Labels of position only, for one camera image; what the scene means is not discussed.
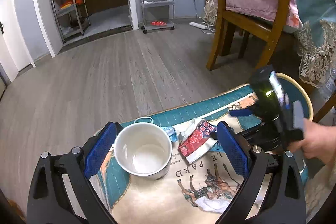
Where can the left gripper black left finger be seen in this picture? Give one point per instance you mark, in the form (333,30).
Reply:
(48,201)

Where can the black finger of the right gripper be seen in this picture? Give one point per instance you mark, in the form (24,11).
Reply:
(241,112)

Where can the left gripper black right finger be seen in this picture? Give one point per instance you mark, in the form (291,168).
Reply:
(284,200)

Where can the teal trash bin cream rim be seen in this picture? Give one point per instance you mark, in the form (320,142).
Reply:
(297,93)

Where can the person's right hand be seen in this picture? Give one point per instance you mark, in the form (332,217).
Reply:
(318,142)

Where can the red white snack packet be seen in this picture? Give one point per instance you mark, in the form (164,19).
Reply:
(199,142)

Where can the wooden chair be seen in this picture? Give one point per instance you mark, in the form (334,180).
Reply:
(324,109)
(227,21)

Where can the blue face mask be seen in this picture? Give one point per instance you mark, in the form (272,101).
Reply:
(169,130)

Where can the teal lace tablecloth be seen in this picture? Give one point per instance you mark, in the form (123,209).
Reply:
(313,24)

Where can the black mug white inside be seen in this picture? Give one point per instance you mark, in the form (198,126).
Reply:
(144,150)

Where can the white power strip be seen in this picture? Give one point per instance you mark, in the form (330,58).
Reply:
(198,25)

